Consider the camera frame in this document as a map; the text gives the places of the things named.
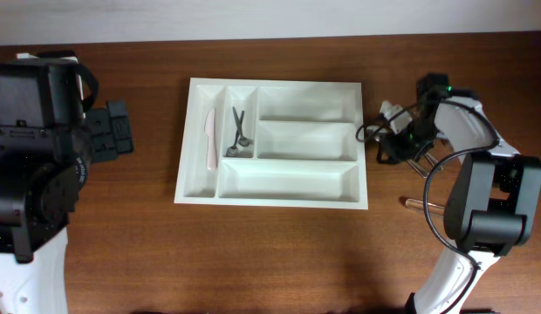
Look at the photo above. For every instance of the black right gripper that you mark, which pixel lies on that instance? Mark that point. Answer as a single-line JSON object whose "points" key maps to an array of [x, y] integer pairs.
{"points": [[393, 149]]}

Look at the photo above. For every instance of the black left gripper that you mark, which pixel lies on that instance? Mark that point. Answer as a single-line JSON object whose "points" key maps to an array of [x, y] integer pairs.
{"points": [[113, 126]]}

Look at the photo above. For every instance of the pink plastic knife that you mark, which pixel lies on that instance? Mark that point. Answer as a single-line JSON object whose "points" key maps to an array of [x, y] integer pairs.
{"points": [[210, 130]]}

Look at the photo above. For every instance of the small dark teaspoon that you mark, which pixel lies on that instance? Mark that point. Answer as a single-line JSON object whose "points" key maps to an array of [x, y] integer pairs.
{"points": [[232, 151], [243, 141]]}

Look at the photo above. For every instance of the steel spoon tray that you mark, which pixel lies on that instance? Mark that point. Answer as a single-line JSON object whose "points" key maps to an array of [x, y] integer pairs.
{"points": [[419, 169]]}

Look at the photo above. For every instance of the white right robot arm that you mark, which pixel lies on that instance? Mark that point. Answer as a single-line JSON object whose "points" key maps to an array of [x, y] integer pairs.
{"points": [[492, 205]]}

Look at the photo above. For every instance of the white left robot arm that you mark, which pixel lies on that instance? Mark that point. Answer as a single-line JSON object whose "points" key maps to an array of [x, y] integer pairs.
{"points": [[51, 133]]}

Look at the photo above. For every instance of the white plastic cutlery tray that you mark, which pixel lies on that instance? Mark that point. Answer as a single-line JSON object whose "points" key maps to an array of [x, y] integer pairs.
{"points": [[304, 151]]}

